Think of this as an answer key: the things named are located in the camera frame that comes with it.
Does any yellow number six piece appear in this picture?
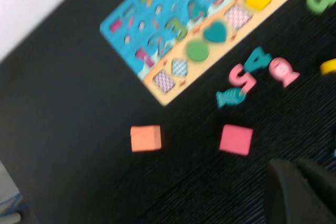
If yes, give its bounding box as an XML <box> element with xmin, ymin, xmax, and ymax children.
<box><xmin>319</xmin><ymin>58</ymin><xmax>336</xmax><ymax>76</ymax></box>

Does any colourful wooden number puzzle board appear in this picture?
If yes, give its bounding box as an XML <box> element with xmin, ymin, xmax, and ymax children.
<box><xmin>99</xmin><ymin>0</ymin><xmax>320</xmax><ymax>107</ymax></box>

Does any teal heart puzzle piece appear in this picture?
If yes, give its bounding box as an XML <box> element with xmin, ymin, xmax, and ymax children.
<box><xmin>203</xmin><ymin>22</ymin><xmax>228</xmax><ymax>44</ymax></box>

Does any pink wooden fish piece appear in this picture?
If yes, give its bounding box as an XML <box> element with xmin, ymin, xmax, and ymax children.
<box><xmin>269</xmin><ymin>58</ymin><xmax>300</xmax><ymax>88</ymax></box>

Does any pink number five piece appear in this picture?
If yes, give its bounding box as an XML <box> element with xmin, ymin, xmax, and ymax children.
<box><xmin>228</xmin><ymin>63</ymin><xmax>257</xmax><ymax>93</ymax></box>

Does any teal wooden fish piece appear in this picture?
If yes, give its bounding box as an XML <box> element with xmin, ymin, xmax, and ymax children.
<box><xmin>215</xmin><ymin>89</ymin><xmax>247</xmax><ymax>109</ymax></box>

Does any hot pink wooden block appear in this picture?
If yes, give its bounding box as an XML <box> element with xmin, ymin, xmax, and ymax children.
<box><xmin>219</xmin><ymin>124</ymin><xmax>254</xmax><ymax>156</ymax></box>

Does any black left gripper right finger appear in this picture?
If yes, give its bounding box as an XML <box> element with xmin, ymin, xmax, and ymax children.
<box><xmin>296</xmin><ymin>157</ymin><xmax>336</xmax><ymax>224</ymax></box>

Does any teal number four piece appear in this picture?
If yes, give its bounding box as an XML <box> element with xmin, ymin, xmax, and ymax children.
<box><xmin>244</xmin><ymin>47</ymin><xmax>272</xmax><ymax>74</ymax></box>

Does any orange wooden cube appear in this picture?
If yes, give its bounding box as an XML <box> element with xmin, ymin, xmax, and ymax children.
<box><xmin>130</xmin><ymin>125</ymin><xmax>162</xmax><ymax>153</ymax></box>

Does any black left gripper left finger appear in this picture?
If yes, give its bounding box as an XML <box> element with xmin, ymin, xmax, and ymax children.
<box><xmin>264</xmin><ymin>158</ymin><xmax>333</xmax><ymax>224</ymax></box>

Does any green circle puzzle piece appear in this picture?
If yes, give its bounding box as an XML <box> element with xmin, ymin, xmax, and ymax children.
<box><xmin>186</xmin><ymin>41</ymin><xmax>210</xmax><ymax>62</ymax></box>

